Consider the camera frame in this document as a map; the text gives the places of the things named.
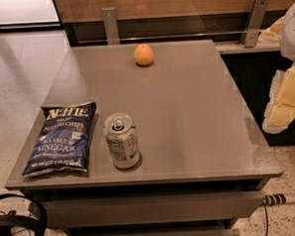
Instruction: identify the blue kettle chips bag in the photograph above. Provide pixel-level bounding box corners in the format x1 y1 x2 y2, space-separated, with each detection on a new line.
23 102 96 177

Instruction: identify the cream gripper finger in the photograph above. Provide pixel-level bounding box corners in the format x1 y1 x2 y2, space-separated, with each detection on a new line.
261 61 295 134

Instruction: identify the right metal bracket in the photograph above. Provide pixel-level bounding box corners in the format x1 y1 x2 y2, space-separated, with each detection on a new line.
240 0 269 49

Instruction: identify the black power cable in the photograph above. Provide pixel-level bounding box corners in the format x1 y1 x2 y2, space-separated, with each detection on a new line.
262 204 270 236

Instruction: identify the silver 7up soda can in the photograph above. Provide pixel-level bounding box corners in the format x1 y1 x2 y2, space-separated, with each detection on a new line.
103 112 141 169

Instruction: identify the wooden wall panel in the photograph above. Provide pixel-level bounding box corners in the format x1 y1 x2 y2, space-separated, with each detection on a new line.
54 0 295 23

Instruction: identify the left metal bracket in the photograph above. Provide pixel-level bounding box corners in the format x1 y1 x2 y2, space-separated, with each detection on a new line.
101 8 120 46

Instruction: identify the grey upper drawer front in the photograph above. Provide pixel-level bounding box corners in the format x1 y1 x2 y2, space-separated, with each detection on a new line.
43 191 263 227

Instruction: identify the white power strip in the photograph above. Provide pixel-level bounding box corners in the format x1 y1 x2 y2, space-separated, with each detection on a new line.
263 193 295 206

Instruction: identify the orange fruit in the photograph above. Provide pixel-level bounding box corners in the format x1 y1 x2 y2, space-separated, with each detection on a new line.
134 44 153 65

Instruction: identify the metal bracket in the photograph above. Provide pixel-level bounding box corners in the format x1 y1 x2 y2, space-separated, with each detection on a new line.
240 0 269 49
101 8 120 46

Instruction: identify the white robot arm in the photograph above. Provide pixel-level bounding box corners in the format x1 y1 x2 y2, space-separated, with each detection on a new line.
261 2 295 134

